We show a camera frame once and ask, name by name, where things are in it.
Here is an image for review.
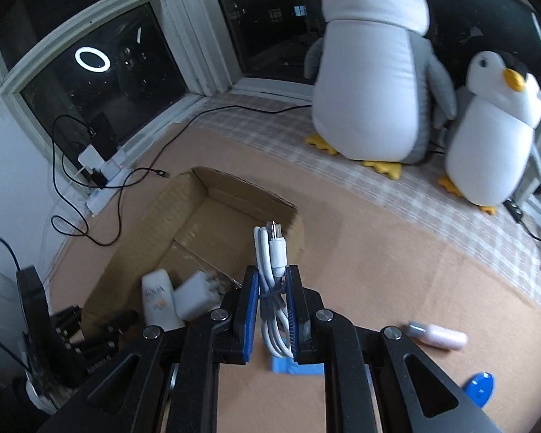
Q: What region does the white window frame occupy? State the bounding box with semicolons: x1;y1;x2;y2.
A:
0;0;541;185

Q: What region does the white power adapter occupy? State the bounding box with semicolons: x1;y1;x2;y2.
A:
78;145;104;171

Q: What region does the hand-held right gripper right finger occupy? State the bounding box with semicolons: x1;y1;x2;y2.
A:
285;265;506;433

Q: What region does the white power strip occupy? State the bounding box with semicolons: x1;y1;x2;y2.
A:
88;149;129;215

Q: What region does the white wall charger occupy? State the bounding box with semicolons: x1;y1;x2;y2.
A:
173;271;224;321

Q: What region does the round blue tape measure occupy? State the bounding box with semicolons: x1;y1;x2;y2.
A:
461;372;496;409

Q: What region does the small penguin plush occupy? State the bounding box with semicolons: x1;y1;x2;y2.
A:
437;51;541;215

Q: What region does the black inline remote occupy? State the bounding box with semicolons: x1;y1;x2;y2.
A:
505;198;524;223

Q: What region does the checked blanket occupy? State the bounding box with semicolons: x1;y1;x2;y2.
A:
180;88;541;325

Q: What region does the white sunscreen tube blue cap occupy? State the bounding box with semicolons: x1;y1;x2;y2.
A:
141;269;185;328

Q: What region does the long black cable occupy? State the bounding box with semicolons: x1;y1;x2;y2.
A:
180;105;313;134

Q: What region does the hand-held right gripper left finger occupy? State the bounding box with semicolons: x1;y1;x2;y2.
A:
38;265;260;433

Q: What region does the ring light power cable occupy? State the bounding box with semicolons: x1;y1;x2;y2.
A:
520;216;541;242

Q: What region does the cardboard box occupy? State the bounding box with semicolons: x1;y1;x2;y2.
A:
79;166;306;339

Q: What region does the small pink bottle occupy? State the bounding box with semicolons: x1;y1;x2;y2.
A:
408;321;468;351

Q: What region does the light blue packet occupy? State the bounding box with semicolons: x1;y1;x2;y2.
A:
270;354;324;376

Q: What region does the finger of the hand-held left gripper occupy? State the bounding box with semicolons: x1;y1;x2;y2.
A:
74;310;139;375
53;306;83;348

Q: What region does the white charging cable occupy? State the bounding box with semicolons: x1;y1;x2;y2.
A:
253;221;294;359

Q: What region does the large penguin plush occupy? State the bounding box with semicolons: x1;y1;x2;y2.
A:
304;0;458;180

